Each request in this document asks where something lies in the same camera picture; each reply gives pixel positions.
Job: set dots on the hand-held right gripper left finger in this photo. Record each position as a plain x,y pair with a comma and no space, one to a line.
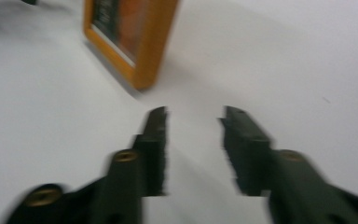
152,155

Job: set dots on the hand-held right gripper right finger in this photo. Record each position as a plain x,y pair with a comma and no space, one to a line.
248,155

